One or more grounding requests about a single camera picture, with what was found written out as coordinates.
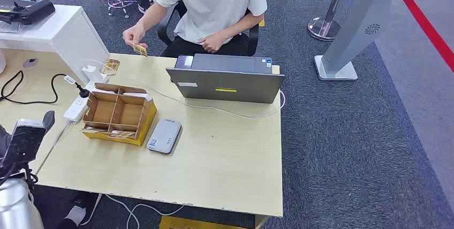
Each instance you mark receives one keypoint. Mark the cardboard divider box yellow base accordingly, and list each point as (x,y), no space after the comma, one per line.
(119,115)

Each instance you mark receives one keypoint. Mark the white cabinet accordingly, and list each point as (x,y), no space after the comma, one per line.
(67,36)

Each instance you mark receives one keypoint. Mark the chrome stanchion post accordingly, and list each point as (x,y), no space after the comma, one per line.
(324,27)

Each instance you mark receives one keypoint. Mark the gold patterned ID card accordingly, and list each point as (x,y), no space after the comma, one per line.
(140,50)

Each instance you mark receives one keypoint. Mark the seated person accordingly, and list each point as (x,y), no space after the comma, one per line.
(212,0)

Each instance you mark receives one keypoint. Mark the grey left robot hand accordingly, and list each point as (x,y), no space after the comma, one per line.
(25,147)

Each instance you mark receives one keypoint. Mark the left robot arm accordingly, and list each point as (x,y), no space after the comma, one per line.
(14,208)

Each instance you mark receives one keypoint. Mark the picture print room key card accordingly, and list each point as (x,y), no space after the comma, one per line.
(122,134)
(95,130)

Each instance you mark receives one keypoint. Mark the person's left hand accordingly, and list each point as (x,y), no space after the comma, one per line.
(212,43)

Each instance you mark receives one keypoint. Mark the person's right forearm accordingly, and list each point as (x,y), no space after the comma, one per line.
(153,16)

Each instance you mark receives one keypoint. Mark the person's left forearm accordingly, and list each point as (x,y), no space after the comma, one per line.
(241,27)

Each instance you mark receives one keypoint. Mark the grey desk grommet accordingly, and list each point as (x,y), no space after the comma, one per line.
(30,63)

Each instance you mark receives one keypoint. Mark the black device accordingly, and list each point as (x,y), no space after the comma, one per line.
(26,11)

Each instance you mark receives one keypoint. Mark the grey laptop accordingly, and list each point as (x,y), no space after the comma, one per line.
(227,85)

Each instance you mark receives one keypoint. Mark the person's right hand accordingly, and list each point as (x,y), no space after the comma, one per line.
(133,35)

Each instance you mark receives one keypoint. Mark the grey card reader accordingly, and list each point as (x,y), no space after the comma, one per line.
(164,136)

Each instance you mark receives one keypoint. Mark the white ribbed object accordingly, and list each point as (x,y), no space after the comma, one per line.
(75,215)

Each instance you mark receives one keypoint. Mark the white card stack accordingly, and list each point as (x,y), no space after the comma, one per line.
(138,96)

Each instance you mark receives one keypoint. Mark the white power strip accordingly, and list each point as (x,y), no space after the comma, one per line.
(76,108)

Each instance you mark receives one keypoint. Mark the grey kiosk stand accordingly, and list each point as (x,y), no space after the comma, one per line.
(358,25)

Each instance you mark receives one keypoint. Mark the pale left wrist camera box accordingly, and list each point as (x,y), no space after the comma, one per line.
(30,124)

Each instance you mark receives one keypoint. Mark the white plastic bag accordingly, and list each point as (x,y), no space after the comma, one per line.
(1,62)

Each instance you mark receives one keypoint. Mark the white charger adapter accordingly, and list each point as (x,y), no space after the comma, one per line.
(92,73)

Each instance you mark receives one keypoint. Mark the chrome stool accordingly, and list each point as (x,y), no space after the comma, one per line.
(121,0)

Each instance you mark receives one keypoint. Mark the black office chair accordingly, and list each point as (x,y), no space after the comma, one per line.
(253,37)

